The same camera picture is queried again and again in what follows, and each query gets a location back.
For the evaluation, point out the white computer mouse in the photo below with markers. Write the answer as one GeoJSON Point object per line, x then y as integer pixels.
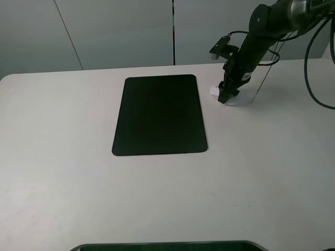
{"type": "Point", "coordinates": [242, 99]}

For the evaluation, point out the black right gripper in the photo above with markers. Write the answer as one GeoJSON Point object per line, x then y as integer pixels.
{"type": "Point", "coordinates": [247, 59]}

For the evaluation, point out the black mouse pad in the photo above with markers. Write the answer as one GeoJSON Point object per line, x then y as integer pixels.
{"type": "Point", "coordinates": [160, 115]}

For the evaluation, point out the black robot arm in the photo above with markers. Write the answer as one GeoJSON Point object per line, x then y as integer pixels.
{"type": "Point", "coordinates": [267, 26]}

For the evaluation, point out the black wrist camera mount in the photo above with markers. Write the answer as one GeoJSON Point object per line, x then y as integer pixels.
{"type": "Point", "coordinates": [224, 49]}

